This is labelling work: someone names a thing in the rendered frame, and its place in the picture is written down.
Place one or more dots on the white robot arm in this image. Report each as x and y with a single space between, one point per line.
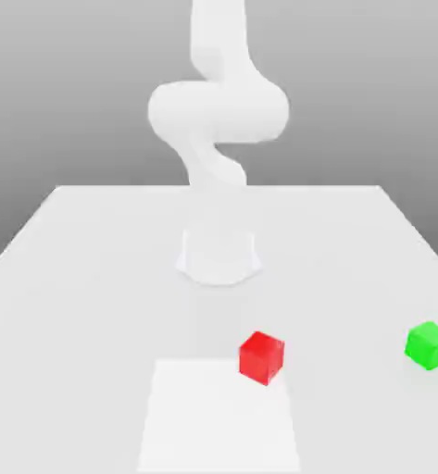
218 111

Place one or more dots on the small red cube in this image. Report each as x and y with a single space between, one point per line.
260 358

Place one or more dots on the small green cube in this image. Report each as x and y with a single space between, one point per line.
429 345

